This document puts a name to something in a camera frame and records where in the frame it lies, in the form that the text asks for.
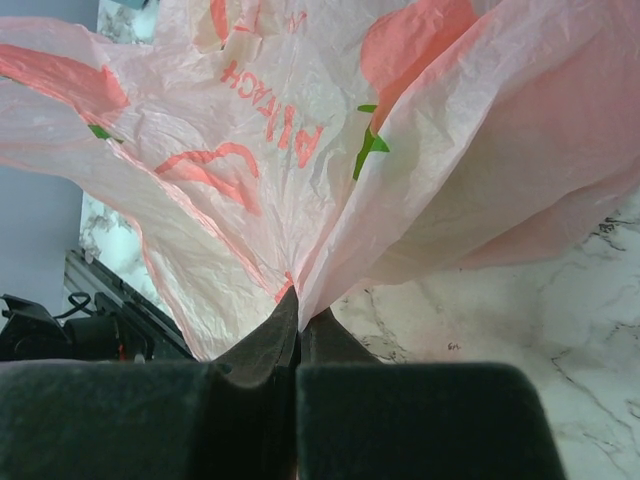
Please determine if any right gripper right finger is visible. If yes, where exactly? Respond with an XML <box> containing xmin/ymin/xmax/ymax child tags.
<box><xmin>297</xmin><ymin>311</ymin><xmax>565</xmax><ymax>479</ymax></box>

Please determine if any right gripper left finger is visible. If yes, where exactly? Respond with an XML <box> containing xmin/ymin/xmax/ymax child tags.
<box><xmin>1</xmin><ymin>290</ymin><xmax>299</xmax><ymax>479</ymax></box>

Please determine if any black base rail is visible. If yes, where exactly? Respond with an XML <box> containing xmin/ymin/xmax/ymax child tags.
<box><xmin>1</xmin><ymin>250</ymin><xmax>194</xmax><ymax>363</ymax></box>

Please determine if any pink plastic bag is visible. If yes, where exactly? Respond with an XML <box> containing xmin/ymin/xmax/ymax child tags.
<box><xmin>1</xmin><ymin>1</ymin><xmax>639</xmax><ymax>360</ymax></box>

